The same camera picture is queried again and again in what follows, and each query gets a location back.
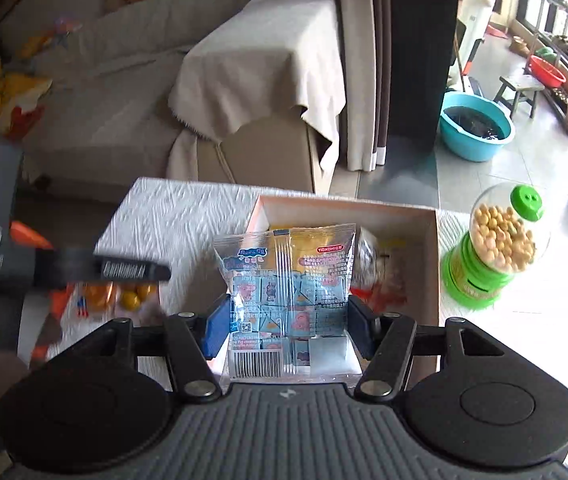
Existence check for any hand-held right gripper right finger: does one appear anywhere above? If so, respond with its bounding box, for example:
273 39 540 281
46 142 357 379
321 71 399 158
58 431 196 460
346 295 521 401

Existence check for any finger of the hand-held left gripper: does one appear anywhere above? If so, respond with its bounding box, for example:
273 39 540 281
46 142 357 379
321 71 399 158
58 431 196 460
34 249 172 292

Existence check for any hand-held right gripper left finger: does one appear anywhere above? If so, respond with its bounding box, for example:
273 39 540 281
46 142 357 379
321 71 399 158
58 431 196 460
51 292 232 403

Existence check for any beige translucent snack packet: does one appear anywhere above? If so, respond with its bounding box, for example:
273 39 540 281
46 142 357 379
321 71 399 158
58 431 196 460
356 227 410 291

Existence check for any clear blue snack packet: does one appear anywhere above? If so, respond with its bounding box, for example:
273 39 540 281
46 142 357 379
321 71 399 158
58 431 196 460
212 223 364 380

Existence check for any pink cardboard box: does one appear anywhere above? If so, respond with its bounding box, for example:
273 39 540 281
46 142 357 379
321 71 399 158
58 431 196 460
204 194 440 377

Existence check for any orange plastic chair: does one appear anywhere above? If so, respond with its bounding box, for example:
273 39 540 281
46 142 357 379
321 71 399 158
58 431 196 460
10 220 73 364

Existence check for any orange candy packet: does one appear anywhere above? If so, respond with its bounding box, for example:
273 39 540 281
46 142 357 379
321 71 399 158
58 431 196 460
71 280 163 319

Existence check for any white textured tablecloth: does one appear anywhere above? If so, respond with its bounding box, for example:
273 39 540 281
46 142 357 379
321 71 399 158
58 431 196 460
14 176 568 471

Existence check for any green candy dispenser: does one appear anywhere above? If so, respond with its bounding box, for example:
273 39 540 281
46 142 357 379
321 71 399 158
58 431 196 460
438 183 553 310

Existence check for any yellow red plush toy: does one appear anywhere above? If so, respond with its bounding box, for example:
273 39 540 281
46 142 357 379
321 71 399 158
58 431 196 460
0 57 54 142

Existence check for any grey sofa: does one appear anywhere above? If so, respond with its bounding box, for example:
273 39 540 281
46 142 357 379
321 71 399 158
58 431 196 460
0 0 346 202

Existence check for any blue plastic basin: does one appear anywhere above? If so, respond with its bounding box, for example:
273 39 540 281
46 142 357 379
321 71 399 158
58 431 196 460
438 90 517 163

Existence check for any colourful toy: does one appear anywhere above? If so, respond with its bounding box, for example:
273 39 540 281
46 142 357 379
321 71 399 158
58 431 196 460
18 17 83 59

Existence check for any beige sofa cloth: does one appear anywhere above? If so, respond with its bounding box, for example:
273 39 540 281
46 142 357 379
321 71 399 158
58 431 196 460
166 0 348 181

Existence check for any beige curtain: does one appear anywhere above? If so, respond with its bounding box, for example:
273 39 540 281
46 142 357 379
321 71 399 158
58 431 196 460
336 0 391 174

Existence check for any small wooden stool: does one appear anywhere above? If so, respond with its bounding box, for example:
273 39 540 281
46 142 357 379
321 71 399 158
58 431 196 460
492 75 545 120

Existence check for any white standing appliance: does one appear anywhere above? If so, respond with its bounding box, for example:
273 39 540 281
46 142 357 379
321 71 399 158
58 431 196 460
456 0 496 97

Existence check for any red plastic basin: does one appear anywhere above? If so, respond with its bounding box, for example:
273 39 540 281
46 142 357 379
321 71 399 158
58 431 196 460
528 54 568 89

